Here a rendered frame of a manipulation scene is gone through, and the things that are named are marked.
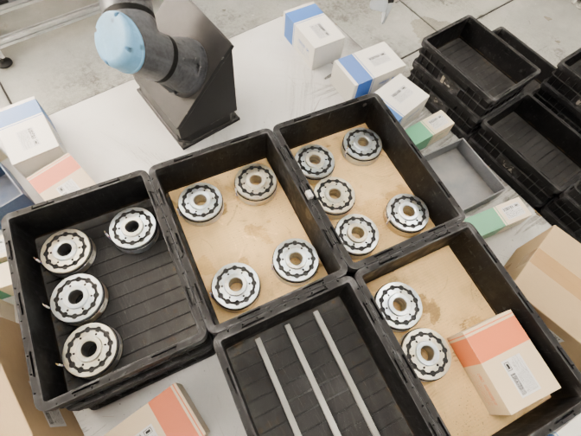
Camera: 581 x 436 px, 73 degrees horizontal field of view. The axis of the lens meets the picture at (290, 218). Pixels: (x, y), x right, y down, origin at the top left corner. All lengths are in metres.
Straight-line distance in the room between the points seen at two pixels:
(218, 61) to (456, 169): 0.76
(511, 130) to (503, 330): 1.23
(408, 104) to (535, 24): 2.15
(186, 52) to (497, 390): 1.00
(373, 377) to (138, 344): 0.48
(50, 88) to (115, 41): 1.60
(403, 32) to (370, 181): 1.92
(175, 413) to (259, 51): 1.14
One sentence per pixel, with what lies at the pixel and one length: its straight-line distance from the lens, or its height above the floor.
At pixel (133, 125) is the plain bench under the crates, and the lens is 1.32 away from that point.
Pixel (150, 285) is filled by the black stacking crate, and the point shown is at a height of 0.83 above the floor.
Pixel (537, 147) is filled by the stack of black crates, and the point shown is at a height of 0.38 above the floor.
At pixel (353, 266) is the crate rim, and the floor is 0.93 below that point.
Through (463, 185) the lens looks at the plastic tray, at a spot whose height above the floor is 0.70.
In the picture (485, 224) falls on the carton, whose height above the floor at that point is 0.76.
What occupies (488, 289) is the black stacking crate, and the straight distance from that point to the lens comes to 0.98.
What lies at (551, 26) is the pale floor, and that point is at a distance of 3.41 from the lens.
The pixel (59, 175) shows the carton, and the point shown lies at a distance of 1.19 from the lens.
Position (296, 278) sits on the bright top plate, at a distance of 0.86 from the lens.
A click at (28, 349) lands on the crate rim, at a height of 0.93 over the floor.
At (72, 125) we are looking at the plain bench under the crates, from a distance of 1.38.
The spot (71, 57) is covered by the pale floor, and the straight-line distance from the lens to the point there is 2.71.
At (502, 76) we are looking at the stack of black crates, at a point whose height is 0.49.
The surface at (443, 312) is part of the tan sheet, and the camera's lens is 0.95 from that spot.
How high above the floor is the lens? 1.68
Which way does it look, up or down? 64 degrees down
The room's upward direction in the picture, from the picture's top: 8 degrees clockwise
